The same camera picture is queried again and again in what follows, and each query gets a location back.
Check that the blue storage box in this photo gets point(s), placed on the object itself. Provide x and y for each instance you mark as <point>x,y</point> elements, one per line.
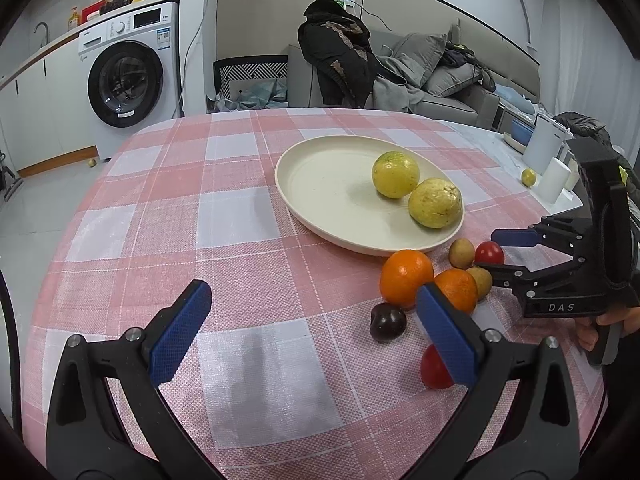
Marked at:
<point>520,132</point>

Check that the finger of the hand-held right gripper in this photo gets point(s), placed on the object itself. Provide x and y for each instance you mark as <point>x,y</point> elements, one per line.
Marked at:
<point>505,277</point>
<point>515,238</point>

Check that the small mandarin orange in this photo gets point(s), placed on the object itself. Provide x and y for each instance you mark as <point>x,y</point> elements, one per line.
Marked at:
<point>460,287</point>

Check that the grey sofa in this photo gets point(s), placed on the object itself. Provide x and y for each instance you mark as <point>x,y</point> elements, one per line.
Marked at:
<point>450,110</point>

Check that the red tomato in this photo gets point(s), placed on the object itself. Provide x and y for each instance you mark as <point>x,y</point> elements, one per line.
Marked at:
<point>432,370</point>
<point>490,251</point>

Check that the cream round plate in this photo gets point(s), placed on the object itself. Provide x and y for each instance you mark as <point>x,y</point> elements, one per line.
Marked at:
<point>325,180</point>

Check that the person's right hand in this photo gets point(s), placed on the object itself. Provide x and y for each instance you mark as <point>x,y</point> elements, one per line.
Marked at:
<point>586,332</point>

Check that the white kettle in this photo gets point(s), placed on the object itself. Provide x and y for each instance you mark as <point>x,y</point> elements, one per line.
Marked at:
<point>547,142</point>

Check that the black floor stand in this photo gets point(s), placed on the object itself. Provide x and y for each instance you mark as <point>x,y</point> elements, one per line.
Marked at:
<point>7,175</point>

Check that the grey blanket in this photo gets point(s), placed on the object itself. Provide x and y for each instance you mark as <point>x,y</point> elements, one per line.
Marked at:
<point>395,90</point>

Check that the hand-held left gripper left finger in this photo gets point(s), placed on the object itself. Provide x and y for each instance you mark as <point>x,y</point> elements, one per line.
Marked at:
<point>182,327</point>

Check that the white cup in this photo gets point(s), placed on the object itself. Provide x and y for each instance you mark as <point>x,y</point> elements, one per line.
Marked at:
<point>555,180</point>

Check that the white washing machine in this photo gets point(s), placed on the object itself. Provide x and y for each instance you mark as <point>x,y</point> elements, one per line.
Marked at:
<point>130,85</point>

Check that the brown round fruit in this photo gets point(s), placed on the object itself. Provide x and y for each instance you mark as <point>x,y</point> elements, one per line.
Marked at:
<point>460,253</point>
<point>481,282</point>

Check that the red container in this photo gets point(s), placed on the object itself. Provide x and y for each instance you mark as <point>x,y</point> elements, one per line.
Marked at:
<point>92,10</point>

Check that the dark clothes pile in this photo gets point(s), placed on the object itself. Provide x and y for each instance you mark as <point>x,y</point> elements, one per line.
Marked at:
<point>460,55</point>

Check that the large orange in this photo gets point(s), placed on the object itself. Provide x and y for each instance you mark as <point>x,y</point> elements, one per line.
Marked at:
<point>402,277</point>

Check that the yellow bottle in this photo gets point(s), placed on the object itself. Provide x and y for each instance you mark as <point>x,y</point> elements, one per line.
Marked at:
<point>74,17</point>

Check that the black jacket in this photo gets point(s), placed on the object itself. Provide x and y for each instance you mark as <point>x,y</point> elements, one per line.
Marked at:
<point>340,55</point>

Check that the bumpy yellow guava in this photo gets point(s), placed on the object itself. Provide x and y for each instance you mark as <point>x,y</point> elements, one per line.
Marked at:
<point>435,202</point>

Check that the pink checked tablecloth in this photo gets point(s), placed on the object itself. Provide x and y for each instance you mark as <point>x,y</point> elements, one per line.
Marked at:
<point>250,260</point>

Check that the black bag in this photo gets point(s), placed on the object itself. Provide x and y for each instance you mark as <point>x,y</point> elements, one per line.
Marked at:
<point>582,122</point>

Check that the smooth yellow-green guava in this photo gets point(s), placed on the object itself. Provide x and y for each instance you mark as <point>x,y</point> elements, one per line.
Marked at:
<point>395,175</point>

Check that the metal faucet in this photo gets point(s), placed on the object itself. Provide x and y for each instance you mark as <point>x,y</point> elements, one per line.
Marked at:
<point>41,32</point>

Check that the dark purple plum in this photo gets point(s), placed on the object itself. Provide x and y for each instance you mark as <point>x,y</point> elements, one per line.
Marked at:
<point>387,322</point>

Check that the black white patterned basket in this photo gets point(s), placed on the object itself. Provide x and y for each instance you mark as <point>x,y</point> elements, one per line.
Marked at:
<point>250,72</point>

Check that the cream cup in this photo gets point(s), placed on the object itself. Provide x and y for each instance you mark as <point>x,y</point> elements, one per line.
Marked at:
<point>574,176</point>

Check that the grey pillow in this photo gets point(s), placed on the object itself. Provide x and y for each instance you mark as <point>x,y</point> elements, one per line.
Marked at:
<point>417,55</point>
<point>452,80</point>

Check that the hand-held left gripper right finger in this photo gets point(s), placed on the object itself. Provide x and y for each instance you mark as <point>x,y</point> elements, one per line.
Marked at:
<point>447,335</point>

